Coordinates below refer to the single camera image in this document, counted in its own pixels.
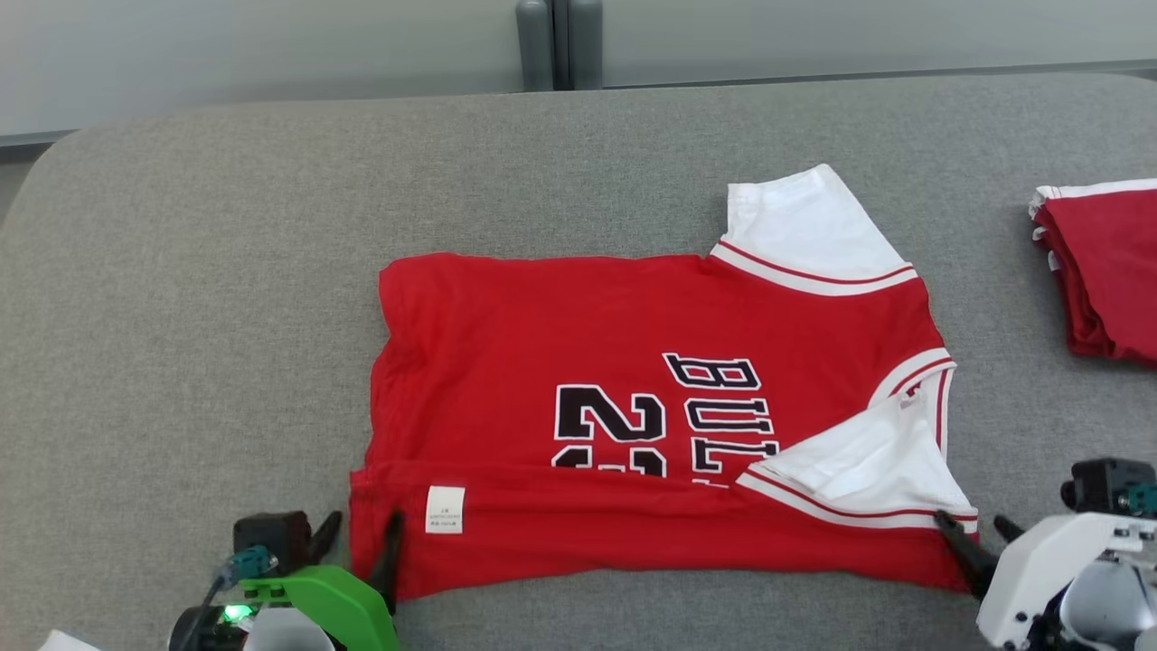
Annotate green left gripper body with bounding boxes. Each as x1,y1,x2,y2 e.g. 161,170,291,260
240,565,400,651

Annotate red jersey white sleeves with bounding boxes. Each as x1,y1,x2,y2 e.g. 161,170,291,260
348,163,982,602

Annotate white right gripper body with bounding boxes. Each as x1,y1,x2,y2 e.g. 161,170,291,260
976,513,1144,647

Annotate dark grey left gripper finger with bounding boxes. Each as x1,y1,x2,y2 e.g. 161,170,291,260
307,511,344,566
369,511,405,616

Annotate grey partition post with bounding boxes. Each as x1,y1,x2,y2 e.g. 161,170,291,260
515,0,605,91

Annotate red shorts white trim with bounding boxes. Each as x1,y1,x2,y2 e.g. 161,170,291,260
1029,178,1157,367

